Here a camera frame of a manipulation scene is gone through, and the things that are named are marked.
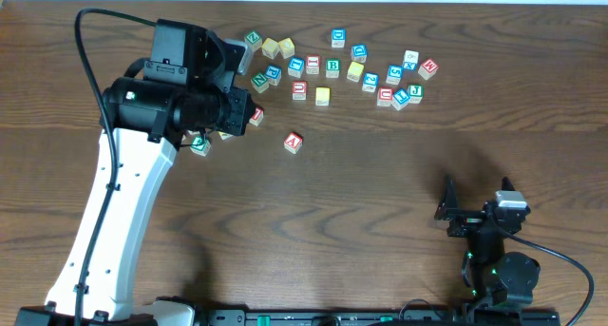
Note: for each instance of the yellow S block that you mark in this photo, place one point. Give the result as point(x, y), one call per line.
point(322, 96)

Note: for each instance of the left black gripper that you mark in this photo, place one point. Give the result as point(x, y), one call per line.
point(235, 117)

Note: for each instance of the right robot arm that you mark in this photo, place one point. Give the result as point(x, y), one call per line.
point(500, 279)

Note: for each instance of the blue 2 block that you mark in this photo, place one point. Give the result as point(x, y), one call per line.
point(370, 82)

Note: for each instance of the yellow block beside B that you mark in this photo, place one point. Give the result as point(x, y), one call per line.
point(355, 71)

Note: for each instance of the green Z block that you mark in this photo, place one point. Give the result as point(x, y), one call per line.
point(253, 40)

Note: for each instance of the blue X block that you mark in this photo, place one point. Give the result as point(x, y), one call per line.
point(410, 60)

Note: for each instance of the red M block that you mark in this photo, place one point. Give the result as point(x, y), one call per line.
point(428, 69)

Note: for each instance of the green N block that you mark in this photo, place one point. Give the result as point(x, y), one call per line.
point(260, 82)

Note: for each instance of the blue T block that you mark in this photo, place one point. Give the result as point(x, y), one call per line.
point(296, 67)

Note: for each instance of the yellow block lower centre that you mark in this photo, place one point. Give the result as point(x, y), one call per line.
point(224, 136)

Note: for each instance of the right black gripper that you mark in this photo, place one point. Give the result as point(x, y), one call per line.
point(450, 208)

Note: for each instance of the blue 1 block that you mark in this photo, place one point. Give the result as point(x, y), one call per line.
point(400, 99)

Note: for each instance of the red I block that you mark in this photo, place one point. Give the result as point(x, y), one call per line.
point(313, 64)

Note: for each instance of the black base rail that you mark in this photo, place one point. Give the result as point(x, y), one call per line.
point(416, 316)

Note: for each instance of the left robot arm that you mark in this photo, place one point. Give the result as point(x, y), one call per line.
point(185, 85)

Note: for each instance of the yellow block top left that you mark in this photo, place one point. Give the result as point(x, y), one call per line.
point(270, 48)

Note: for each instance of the blue D block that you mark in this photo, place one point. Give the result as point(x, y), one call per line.
point(338, 38)

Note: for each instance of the red A block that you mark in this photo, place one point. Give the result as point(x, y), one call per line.
point(293, 142)

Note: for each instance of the green B block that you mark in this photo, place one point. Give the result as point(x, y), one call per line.
point(333, 66)

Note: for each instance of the blue P block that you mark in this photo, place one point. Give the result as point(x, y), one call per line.
point(273, 74)

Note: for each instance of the green 4 block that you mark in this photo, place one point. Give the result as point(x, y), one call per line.
point(200, 146)

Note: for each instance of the blue 5 block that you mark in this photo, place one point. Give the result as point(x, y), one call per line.
point(394, 75)

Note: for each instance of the red E block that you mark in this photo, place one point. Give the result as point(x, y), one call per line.
point(257, 117)

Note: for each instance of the yellow block top right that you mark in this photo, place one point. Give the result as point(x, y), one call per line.
point(287, 48)

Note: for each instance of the green J block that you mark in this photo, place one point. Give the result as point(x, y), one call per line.
point(416, 93)

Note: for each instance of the red U block centre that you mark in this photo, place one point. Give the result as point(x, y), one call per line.
point(299, 90)

